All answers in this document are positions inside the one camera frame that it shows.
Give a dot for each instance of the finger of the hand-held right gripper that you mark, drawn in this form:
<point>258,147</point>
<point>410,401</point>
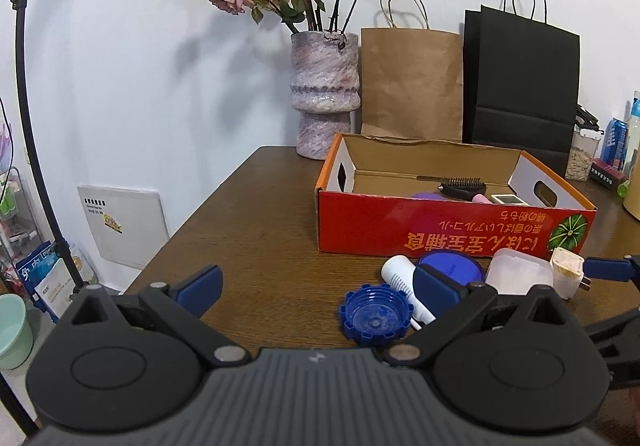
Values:
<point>625,331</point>
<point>607,268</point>

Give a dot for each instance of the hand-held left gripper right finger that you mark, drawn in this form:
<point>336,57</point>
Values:
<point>440,288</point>

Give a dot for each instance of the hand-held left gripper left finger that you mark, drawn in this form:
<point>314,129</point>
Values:
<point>200,288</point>

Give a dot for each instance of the blue round jar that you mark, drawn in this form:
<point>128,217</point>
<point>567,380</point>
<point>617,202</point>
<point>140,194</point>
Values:
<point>460,268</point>

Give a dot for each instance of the white power adapter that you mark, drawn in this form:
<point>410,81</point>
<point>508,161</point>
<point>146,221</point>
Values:
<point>567,271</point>

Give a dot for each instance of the white spray bottle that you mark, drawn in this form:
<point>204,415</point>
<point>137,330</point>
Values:
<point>400,278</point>

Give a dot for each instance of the red cardboard box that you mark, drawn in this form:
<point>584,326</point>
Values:
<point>440,231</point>

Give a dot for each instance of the blue gear-shaped lid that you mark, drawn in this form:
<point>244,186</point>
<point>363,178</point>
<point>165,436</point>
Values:
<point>372,316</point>

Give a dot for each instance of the translucent plastic box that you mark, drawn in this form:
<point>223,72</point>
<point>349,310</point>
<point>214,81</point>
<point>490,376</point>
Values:
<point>520,273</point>

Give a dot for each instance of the white remote control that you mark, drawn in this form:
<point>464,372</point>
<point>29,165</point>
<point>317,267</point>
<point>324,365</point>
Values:
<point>509,199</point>

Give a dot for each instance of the yellow thermos jug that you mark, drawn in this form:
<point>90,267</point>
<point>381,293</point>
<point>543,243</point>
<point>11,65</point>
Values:
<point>632,198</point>

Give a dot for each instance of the white board panel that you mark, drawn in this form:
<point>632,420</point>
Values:
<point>125,226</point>

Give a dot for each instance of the clear seed container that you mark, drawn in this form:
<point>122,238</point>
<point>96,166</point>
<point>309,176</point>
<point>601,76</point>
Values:
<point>582,156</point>

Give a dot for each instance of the blue snack packet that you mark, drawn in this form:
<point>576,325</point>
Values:
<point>614,144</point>

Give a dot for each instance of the stack of snack packets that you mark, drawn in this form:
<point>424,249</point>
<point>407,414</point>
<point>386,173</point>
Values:
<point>50,281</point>

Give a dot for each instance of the black folding rack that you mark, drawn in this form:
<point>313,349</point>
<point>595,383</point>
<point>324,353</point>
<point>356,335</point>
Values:
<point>586,117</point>

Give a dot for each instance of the green plastic basin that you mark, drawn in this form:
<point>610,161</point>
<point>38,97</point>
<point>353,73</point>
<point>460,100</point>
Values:
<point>15,331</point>

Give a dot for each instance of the black paper bag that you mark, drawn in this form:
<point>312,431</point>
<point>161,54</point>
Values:
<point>525,86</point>

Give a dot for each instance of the brown paper bag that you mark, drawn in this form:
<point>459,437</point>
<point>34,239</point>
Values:
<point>410,86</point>

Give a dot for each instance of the mottled pink ceramic vase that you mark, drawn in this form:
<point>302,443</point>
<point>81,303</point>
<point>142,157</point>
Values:
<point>325,91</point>

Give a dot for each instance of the black light stand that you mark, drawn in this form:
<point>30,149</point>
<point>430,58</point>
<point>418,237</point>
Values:
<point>30,101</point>

